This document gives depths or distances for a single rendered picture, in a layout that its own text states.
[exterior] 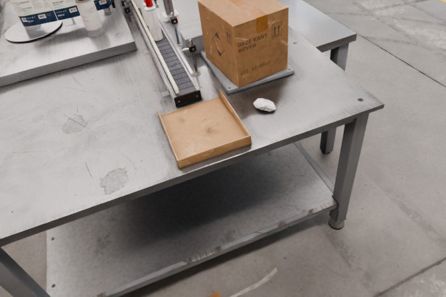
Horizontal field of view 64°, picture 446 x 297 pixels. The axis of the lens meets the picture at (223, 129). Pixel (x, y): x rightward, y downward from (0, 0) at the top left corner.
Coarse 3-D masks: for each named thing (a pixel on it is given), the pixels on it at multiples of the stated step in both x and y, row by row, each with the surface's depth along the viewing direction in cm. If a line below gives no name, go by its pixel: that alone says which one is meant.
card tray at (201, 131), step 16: (224, 96) 138; (176, 112) 139; (192, 112) 138; (208, 112) 137; (224, 112) 136; (176, 128) 132; (192, 128) 131; (208, 128) 130; (224, 128) 130; (240, 128) 129; (176, 144) 126; (192, 144) 125; (208, 144) 124; (224, 144) 118; (240, 144) 121; (192, 160) 118
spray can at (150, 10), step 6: (150, 0) 161; (150, 6) 163; (150, 12) 164; (156, 12) 166; (150, 18) 166; (156, 18) 167; (150, 24) 168; (156, 24) 168; (156, 30) 170; (156, 36) 172; (162, 36) 174
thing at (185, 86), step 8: (168, 40) 174; (160, 48) 168; (168, 48) 168; (168, 56) 162; (176, 56) 162; (168, 64) 157; (176, 64) 157; (176, 72) 152; (184, 72) 151; (176, 80) 147; (184, 80) 147; (184, 88) 143; (192, 88) 142
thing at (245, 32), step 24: (216, 0) 144; (240, 0) 141; (264, 0) 139; (216, 24) 138; (240, 24) 127; (264, 24) 132; (216, 48) 148; (240, 48) 133; (264, 48) 138; (240, 72) 140; (264, 72) 146
